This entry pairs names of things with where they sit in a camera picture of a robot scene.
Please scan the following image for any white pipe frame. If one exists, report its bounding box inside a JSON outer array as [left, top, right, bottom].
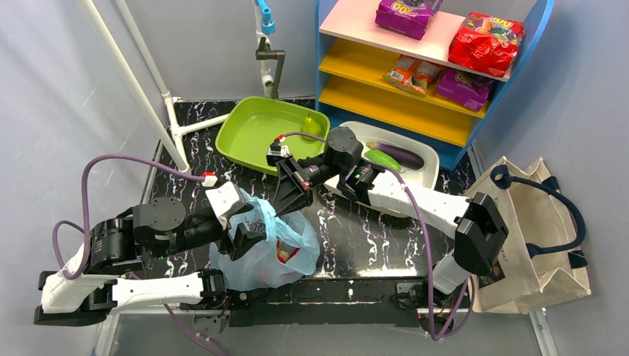
[[77, 1, 228, 173]]

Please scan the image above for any red snack bag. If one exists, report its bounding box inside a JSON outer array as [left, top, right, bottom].
[[448, 12, 524, 77]]

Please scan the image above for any light blue printed plastic bag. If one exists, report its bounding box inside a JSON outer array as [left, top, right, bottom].
[[209, 189, 320, 291]]

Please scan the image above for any green rectangular tray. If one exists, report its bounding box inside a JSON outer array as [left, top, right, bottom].
[[215, 96, 331, 176]]

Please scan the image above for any orange snack bag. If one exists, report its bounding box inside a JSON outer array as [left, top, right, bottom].
[[383, 55, 444, 96]]

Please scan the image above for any green pear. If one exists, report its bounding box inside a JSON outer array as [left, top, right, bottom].
[[300, 114, 322, 142]]

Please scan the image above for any blue shelf with coloured boards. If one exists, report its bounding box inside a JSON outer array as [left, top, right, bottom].
[[315, 1, 553, 169]]

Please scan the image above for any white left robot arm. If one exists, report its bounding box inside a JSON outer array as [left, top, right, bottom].
[[33, 182, 266, 327]]

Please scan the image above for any purple eggplant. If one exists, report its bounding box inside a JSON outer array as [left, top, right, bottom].
[[366, 142, 425, 170]]

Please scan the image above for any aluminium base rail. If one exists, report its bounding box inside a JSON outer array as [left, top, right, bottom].
[[90, 142, 562, 356]]

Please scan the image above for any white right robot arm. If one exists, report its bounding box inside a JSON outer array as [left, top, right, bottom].
[[266, 127, 509, 294]]

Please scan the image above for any purple snack bag top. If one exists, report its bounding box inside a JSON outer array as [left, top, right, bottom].
[[375, 0, 443, 40]]

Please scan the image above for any red strawberry bunch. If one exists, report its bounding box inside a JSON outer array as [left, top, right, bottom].
[[276, 241, 300, 264]]

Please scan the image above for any white rectangular tray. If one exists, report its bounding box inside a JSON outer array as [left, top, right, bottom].
[[328, 121, 444, 220]]

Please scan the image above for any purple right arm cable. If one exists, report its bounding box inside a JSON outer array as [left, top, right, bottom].
[[274, 131, 475, 343]]

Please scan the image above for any green corn cob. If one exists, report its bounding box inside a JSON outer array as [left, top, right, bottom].
[[364, 149, 401, 172]]

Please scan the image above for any grey faucet on pipe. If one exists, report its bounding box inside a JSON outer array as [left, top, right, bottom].
[[253, 0, 286, 99]]

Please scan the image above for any purple snack bag lower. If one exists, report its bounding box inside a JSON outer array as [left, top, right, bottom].
[[435, 67, 495, 112]]

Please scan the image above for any cream canvas tote bag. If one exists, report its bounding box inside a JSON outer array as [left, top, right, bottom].
[[466, 156, 591, 314]]

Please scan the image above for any purple snack bag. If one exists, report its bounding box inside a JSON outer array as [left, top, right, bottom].
[[375, 0, 443, 40], [435, 67, 495, 112]]

